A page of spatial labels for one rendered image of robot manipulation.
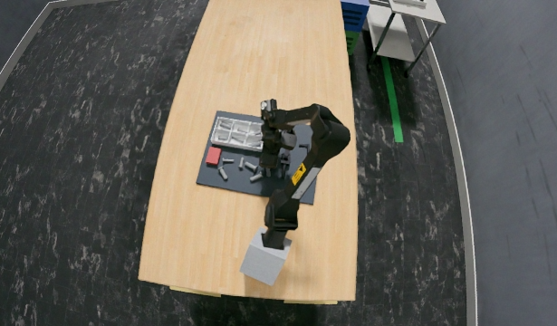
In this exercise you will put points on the red rectangular block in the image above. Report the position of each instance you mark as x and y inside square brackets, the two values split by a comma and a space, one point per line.
[213, 156]

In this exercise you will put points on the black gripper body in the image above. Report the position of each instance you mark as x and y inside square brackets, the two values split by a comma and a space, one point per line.
[269, 161]

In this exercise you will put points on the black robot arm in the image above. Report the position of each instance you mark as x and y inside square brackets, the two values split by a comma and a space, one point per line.
[330, 140]

